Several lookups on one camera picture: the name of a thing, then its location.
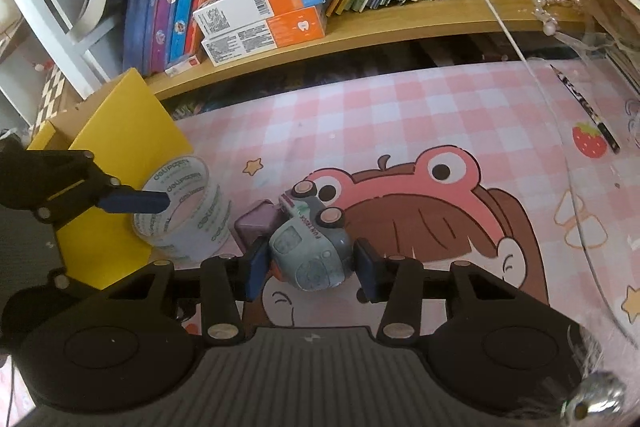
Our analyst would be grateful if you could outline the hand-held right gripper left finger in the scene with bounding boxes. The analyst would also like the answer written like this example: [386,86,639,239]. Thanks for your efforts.
[102,238,271,348]

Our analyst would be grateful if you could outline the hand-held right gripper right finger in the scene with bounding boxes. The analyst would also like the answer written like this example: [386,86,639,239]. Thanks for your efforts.
[352,239,546,343]

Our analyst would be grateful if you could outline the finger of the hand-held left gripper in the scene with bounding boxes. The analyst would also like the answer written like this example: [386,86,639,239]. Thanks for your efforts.
[0,142,171,228]
[0,271,98,349]

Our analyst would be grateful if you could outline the grey blue toy car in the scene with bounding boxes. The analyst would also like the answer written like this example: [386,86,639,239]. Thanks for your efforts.
[269,179,353,293]

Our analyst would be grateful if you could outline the clear tape roll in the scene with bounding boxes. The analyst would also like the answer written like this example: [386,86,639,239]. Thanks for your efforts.
[131,155,232,264]

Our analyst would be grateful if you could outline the cardboard box with yellow rim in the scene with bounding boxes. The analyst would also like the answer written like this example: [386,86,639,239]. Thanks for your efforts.
[27,68,196,290]

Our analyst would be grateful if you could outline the purple block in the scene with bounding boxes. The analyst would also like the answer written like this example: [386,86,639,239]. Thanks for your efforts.
[234,202,288,253]

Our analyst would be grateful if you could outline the brown and cream chessboard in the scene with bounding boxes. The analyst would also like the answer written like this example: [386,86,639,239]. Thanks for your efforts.
[30,64,69,132]

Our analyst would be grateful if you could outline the small white and red box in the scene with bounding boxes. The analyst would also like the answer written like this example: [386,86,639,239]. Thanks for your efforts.
[164,53,203,78]

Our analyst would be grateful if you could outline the pink checkered printed mat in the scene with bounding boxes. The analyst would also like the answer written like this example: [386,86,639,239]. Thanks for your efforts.
[0,57,640,427]

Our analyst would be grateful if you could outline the wooden bookshelf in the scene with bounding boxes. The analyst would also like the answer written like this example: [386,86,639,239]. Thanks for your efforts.
[25,0,601,102]

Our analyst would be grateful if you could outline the silver bell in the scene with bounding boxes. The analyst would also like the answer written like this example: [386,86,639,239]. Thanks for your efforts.
[560,369,628,427]

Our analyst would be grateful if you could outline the black patterned pencil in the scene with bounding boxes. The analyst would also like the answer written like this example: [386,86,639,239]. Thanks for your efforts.
[550,64,621,154]

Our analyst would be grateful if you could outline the white shelf post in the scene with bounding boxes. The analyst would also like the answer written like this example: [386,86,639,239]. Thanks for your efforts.
[0,0,117,98]

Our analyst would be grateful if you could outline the clear bead string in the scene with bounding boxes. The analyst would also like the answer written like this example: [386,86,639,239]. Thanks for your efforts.
[531,0,591,38]

